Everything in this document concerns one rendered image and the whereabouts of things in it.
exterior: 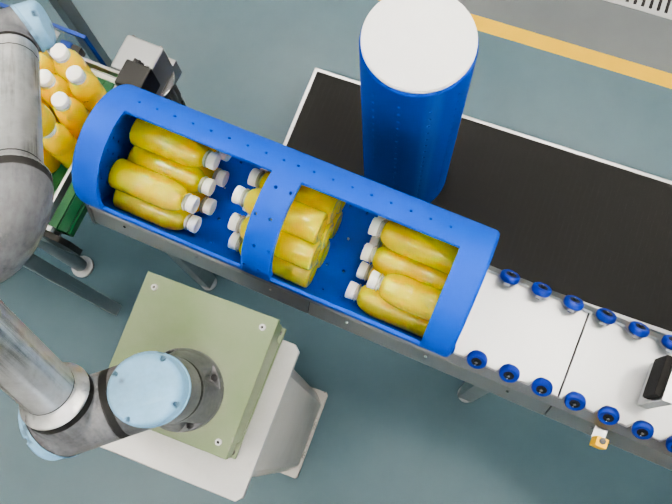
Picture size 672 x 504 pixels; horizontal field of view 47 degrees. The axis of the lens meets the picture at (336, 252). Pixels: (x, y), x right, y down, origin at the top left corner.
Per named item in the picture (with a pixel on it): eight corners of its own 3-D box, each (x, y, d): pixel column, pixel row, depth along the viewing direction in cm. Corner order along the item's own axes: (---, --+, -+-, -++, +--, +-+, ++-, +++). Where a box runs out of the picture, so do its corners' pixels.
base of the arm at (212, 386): (200, 446, 140) (185, 450, 130) (128, 408, 142) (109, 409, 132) (238, 370, 142) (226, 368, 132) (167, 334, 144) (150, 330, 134)
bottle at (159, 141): (144, 135, 176) (216, 165, 174) (127, 149, 171) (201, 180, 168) (145, 109, 172) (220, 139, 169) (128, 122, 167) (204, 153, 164)
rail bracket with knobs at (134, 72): (147, 116, 196) (134, 98, 186) (122, 106, 197) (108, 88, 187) (164, 83, 198) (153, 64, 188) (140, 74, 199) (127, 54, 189)
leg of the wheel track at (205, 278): (212, 293, 276) (166, 247, 215) (198, 286, 277) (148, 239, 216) (219, 278, 277) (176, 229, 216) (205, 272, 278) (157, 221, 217)
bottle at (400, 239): (453, 278, 157) (369, 244, 160) (454, 275, 164) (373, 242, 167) (466, 246, 156) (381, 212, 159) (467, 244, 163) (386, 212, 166)
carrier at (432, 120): (462, 162, 268) (395, 118, 273) (502, 27, 183) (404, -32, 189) (415, 226, 263) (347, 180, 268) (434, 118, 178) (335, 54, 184)
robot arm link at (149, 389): (211, 412, 131) (190, 414, 117) (136, 437, 131) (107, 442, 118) (191, 344, 133) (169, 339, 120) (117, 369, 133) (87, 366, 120)
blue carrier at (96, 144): (445, 357, 174) (451, 359, 145) (107, 213, 186) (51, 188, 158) (493, 241, 176) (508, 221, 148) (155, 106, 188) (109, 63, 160)
